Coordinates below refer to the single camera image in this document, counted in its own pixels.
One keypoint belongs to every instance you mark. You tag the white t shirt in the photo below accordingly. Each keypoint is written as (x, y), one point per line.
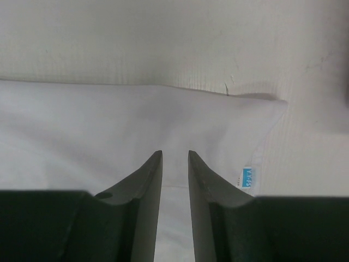
(60, 136)

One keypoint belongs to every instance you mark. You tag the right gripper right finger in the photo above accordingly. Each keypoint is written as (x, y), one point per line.
(231, 225)

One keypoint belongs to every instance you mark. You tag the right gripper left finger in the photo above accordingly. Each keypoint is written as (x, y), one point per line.
(118, 224)

